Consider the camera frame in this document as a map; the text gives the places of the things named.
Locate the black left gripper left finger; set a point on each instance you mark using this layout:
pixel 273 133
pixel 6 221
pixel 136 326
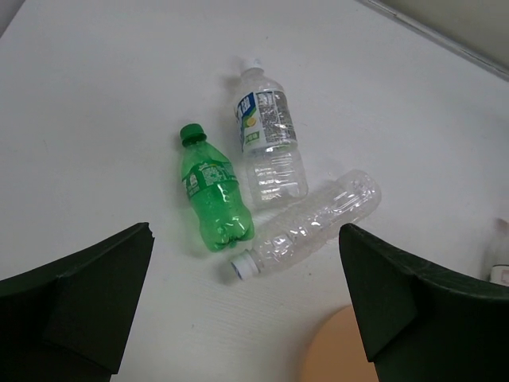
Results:
pixel 70 320

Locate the clear bottle blue orange label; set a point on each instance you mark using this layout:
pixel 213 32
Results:
pixel 498 254

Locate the clear crushed unlabelled bottle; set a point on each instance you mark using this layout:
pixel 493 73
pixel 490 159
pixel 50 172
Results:
pixel 305 227

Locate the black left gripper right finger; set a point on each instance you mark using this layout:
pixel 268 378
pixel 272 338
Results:
pixel 419 321

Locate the orange plastic bin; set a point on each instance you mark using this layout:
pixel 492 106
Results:
pixel 336 353

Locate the clear bottle blue yellow label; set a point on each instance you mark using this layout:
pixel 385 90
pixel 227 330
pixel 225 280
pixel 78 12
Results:
pixel 275 170

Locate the green plastic soda bottle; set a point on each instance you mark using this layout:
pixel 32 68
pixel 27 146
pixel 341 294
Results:
pixel 213 191

